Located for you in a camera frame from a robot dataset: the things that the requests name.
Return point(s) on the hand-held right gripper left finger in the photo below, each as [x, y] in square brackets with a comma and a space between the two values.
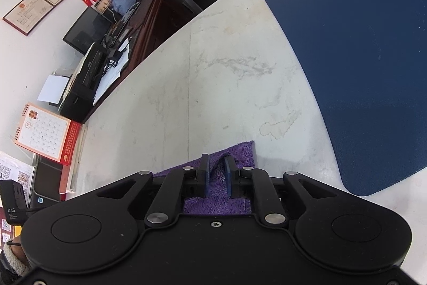
[207, 178]

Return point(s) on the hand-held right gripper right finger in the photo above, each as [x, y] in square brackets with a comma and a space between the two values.
[227, 178]

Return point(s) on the purple towel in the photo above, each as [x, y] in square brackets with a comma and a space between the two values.
[245, 154]

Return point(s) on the red code sign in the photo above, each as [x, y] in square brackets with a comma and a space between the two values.
[6, 226]

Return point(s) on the white code sign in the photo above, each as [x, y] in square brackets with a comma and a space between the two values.
[16, 171]

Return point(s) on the black printer with blue sticker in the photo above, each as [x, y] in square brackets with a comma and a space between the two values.
[46, 181]

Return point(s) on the red desk calendar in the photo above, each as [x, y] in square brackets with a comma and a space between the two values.
[43, 134]

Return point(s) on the red book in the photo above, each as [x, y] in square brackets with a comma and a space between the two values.
[77, 158]

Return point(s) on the white paper sheet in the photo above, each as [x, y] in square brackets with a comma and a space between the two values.
[53, 89]

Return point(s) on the loose white papers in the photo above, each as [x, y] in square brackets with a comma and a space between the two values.
[108, 81]

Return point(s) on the flat black printer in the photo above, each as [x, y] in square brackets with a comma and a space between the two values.
[86, 78]

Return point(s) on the brown wooden desk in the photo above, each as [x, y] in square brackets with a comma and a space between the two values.
[160, 14]

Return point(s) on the blue desk mat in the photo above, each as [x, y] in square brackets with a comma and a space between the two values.
[360, 54]

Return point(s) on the black monitor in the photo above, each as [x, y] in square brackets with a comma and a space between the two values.
[86, 29]

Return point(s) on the blue bag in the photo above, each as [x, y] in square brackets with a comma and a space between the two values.
[125, 0]

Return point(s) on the framed certificate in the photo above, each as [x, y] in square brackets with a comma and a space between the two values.
[36, 4]

